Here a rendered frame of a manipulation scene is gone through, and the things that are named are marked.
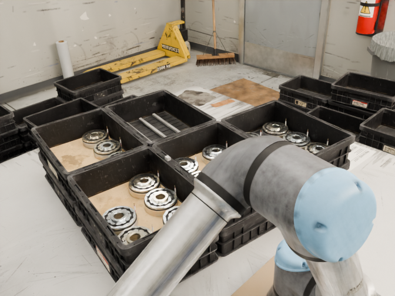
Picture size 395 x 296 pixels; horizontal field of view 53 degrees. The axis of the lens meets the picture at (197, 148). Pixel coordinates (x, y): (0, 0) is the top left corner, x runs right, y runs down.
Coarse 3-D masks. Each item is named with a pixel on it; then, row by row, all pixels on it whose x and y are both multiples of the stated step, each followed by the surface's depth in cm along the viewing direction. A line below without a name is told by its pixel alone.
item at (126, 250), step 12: (120, 156) 132; (156, 156) 133; (96, 168) 128; (72, 180) 121; (192, 180) 119; (84, 204) 114; (96, 216) 107; (120, 240) 99; (144, 240) 98; (120, 252) 97; (132, 252) 97
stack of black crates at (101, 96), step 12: (84, 72) 301; (96, 72) 307; (108, 72) 300; (60, 84) 289; (72, 84) 296; (84, 84) 303; (96, 84) 308; (108, 84) 285; (120, 84) 294; (60, 96) 289; (72, 96) 274; (84, 96) 275; (96, 96) 282; (108, 96) 288; (120, 96) 297
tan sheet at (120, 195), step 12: (108, 192) 132; (120, 192) 132; (96, 204) 127; (108, 204) 127; (120, 204) 127; (132, 204) 126; (144, 204) 126; (180, 204) 125; (144, 216) 121; (156, 228) 116
